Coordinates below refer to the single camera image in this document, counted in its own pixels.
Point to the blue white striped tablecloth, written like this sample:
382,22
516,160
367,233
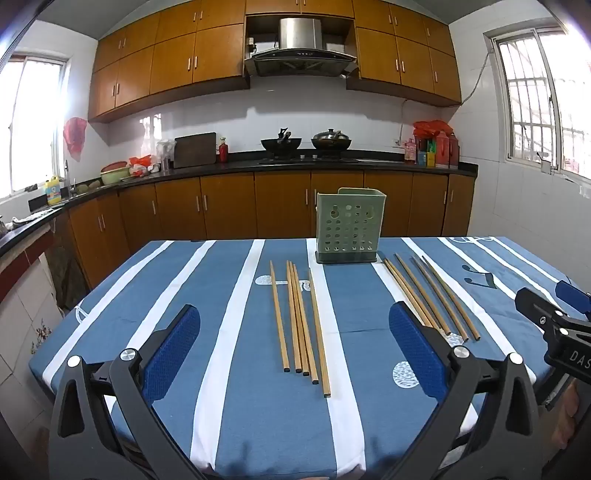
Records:
231,415

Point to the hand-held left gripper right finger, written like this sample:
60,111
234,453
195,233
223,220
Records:
415,346

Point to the small red bottle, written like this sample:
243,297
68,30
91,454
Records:
223,152

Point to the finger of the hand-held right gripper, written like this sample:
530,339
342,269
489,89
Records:
538,304
572,291

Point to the dark cutting board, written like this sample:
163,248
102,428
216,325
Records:
195,150

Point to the black pot with lid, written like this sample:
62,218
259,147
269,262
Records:
331,140

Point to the pink bottle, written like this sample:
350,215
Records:
410,152

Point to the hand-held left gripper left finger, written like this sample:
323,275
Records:
173,350

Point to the yellow detergent bottle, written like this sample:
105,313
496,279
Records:
53,191

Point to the clear plastic container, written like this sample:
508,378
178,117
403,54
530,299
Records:
165,154

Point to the gas stove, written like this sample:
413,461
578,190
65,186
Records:
309,160

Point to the wooden lower cabinets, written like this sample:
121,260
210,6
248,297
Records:
231,203

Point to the kitchen faucet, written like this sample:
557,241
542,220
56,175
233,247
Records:
67,177

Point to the red jugs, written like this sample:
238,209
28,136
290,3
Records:
447,150

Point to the green basin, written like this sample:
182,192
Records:
114,175

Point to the wooden upper cabinets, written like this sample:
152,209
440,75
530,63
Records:
175,60

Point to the person's right hand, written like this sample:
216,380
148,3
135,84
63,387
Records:
568,415

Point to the green perforated utensil holder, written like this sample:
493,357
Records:
349,226

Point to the steel range hood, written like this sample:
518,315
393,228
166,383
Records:
300,46

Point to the wooden cabinets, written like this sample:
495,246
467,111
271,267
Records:
231,203
175,60

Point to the black kitchen countertop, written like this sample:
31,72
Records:
240,166

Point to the red white plastic bag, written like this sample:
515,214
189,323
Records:
140,166

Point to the hanging red plastic bag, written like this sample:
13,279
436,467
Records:
75,136

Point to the barred window with white frame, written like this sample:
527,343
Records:
535,101

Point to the black wok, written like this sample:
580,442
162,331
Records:
280,144

